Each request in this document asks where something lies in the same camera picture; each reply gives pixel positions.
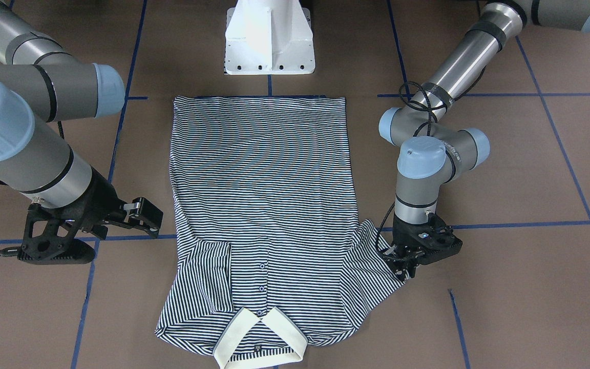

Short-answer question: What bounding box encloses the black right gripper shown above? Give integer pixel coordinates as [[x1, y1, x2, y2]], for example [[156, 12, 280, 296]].
[[64, 168, 163, 240]]

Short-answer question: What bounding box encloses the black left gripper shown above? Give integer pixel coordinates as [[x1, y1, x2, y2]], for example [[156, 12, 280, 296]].
[[383, 213, 447, 282]]

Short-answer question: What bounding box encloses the navy white striped polo shirt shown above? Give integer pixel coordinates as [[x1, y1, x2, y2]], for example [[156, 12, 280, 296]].
[[155, 96, 403, 368]]

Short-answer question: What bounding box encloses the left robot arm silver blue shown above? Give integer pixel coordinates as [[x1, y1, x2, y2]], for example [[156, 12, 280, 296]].
[[410, 26, 590, 295]]

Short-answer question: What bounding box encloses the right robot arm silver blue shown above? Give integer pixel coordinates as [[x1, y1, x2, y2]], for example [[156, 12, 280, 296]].
[[0, 2, 162, 240]]

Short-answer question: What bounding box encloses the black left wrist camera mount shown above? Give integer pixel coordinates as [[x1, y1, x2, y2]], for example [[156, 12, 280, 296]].
[[417, 225, 463, 265]]

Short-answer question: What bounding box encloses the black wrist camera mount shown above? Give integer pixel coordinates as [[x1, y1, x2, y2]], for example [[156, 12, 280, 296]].
[[417, 225, 463, 265], [17, 203, 96, 265]]

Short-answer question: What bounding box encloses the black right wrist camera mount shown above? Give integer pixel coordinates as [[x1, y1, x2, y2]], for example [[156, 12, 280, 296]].
[[17, 203, 96, 265]]

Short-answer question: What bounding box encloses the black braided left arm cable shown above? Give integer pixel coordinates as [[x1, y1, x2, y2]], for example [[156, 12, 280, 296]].
[[374, 64, 485, 257]]

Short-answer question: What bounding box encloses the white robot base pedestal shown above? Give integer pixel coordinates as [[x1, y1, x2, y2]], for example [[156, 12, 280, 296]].
[[223, 1, 316, 75]]

